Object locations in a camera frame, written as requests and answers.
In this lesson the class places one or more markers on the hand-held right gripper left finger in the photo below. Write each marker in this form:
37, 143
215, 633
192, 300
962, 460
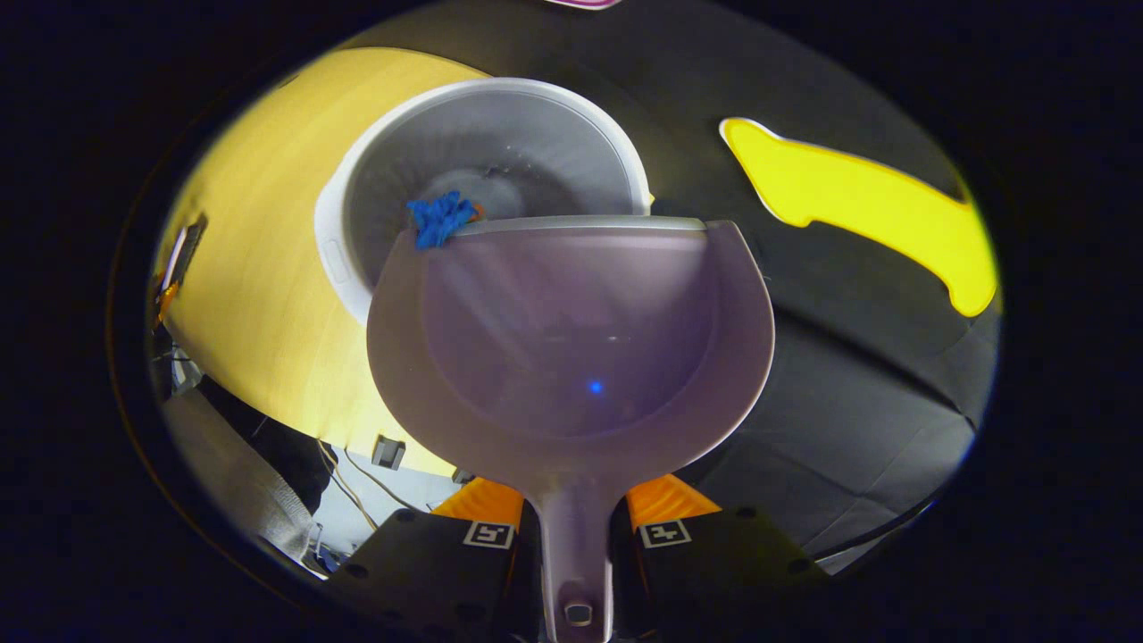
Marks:
429, 563

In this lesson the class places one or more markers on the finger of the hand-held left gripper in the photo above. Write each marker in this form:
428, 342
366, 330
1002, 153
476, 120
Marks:
189, 254

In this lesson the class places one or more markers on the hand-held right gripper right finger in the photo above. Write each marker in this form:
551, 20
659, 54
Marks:
714, 572

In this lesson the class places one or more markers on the lilac plastic dustpan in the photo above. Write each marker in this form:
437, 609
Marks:
571, 357

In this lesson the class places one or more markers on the blue paper trash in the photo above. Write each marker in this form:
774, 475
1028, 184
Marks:
439, 219

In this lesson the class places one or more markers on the white ribbed garbage bin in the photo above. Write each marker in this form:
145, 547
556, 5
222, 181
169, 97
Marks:
536, 134

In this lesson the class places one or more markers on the grey knit garment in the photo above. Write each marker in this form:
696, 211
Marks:
250, 482

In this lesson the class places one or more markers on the black backdrop cloth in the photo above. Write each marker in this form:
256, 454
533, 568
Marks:
848, 375

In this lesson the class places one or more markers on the black desk bracket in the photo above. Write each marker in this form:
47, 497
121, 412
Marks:
387, 452

